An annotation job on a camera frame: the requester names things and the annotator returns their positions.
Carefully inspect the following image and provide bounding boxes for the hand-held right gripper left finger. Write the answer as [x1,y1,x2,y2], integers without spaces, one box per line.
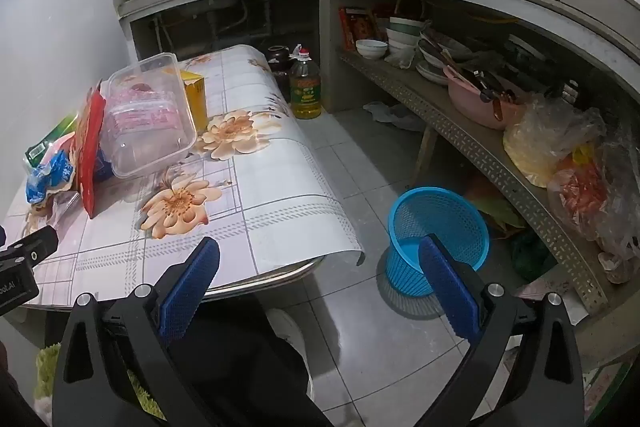
[51,236,221,427]

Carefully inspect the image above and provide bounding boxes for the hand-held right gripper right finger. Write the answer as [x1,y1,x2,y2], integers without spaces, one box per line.
[418,233,586,427]

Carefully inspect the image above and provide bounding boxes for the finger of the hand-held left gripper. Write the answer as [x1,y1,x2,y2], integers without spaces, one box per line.
[0,225,59,270]

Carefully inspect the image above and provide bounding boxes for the blue mesh plastic basket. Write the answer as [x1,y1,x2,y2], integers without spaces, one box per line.
[385,187,491,299]

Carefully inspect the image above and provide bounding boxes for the green plastic bottle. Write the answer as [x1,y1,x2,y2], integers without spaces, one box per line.
[26,113,81,168]

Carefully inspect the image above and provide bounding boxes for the red snack packet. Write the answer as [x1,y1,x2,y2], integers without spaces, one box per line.
[74,84,109,220]

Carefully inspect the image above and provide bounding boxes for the clear plastic container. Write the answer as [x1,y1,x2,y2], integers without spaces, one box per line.
[101,53,199,180]

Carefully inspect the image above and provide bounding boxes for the blue plastic packet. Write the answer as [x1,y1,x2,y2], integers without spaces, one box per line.
[25,149,78,208]

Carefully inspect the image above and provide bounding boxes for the green fluffy cushion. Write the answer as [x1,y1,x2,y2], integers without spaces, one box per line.
[32,342,167,424]

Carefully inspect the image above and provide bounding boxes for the metal rimmed table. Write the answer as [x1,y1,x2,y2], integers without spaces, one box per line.
[22,256,330,308]

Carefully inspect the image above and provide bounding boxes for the dark green plastic bag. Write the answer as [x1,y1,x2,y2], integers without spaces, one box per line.
[509,227,557,281]

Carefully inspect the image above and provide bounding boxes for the person's black trouser leg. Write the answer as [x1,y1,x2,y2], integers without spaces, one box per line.
[164,294,313,427]

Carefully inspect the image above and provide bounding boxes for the person's white shoe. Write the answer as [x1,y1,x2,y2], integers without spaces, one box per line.
[264,307,314,400]

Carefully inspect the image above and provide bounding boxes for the floral tablecloth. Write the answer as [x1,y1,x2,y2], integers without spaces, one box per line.
[0,44,367,309]

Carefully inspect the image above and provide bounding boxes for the wooden leg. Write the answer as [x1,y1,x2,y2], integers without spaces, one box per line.
[414,124,439,181]

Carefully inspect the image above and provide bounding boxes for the perforated metal shelf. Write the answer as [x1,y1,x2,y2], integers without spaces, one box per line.
[336,48,611,315]

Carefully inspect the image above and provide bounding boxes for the clear bag with red contents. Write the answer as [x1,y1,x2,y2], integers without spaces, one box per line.
[547,141,640,260]

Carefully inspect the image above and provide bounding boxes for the yellow plastic bag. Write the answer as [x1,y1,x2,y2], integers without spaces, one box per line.
[502,98,607,188]

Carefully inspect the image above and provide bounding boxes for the white cloth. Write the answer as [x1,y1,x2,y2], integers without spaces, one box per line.
[363,101,427,133]

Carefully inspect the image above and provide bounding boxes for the pink plastic basin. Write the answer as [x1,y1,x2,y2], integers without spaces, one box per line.
[442,66,527,130]

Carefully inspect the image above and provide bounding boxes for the yellow cardboard box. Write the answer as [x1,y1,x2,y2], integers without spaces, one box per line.
[177,69,209,134]

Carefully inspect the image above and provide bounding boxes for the stack of white plates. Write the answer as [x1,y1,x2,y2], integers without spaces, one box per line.
[415,32,476,86]

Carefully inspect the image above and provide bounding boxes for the cooking oil bottle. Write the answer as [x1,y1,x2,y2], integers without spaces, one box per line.
[289,44,322,120]

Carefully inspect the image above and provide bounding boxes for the dark brown jar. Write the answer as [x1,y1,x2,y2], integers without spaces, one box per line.
[266,46,294,105]

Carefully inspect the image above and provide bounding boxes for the white bowl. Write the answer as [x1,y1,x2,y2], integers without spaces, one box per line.
[355,39,389,60]

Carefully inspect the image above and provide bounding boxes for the stack of white bowls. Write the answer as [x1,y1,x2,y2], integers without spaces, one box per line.
[387,16,432,68]

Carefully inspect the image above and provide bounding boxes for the red printed box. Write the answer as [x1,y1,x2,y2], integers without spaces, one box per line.
[338,6,382,53]

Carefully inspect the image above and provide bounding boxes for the black handled kitchen utensils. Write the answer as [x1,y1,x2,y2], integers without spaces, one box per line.
[425,32,518,120]

